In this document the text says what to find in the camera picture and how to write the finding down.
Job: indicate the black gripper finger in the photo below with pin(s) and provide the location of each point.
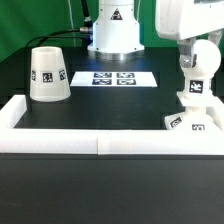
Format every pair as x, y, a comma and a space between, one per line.
215, 36
186, 49

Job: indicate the white foam border frame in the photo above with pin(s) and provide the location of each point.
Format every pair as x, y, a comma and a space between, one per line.
121, 142

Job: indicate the white lamp shade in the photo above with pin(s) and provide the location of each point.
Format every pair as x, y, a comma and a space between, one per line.
48, 76

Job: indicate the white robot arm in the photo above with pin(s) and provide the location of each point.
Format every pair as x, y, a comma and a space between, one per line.
116, 32

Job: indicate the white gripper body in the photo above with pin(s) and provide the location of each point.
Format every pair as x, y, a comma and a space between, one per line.
182, 19

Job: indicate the white lamp base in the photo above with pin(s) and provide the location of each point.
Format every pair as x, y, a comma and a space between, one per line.
204, 113

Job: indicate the white lamp bulb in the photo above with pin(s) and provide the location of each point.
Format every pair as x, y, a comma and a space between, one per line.
198, 77

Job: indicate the white marker tag sheet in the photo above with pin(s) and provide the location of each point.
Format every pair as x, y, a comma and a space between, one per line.
113, 79

